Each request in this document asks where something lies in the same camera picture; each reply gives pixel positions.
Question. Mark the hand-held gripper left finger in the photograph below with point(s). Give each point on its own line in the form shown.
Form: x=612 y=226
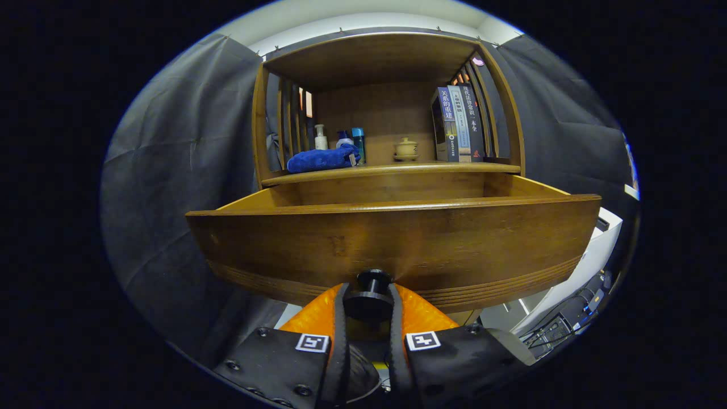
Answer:
x=339 y=363

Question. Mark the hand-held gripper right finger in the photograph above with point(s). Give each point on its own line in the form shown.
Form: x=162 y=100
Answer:
x=397 y=369

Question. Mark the wooden drawer with black knob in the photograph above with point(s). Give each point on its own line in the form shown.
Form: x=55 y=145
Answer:
x=397 y=238

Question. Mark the wooden countertop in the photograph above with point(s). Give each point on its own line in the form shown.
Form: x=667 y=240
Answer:
x=431 y=167

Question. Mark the wooden cabinet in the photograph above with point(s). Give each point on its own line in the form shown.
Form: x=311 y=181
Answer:
x=375 y=108

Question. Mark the blue towel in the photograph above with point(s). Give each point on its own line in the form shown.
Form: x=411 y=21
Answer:
x=321 y=160

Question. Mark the beige lidded teacup with saucer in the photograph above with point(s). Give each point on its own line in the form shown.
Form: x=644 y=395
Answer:
x=406 y=149

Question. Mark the small white blue-capped bottle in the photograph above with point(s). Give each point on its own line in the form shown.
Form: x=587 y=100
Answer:
x=343 y=141

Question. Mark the white pump bottle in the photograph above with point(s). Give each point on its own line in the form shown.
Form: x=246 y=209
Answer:
x=321 y=141

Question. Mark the teal bottle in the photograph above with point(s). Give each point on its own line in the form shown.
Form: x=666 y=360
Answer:
x=358 y=139

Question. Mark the small black object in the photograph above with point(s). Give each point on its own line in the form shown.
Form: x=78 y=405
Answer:
x=602 y=224

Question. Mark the pale spine book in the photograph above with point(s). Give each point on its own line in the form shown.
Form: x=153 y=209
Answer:
x=460 y=125

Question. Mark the black spine book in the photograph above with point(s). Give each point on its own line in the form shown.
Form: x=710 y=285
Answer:
x=474 y=125

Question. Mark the black backdrop cloth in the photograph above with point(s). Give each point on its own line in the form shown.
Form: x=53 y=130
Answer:
x=170 y=170

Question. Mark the white wall shelf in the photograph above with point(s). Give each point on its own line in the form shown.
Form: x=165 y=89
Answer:
x=631 y=191

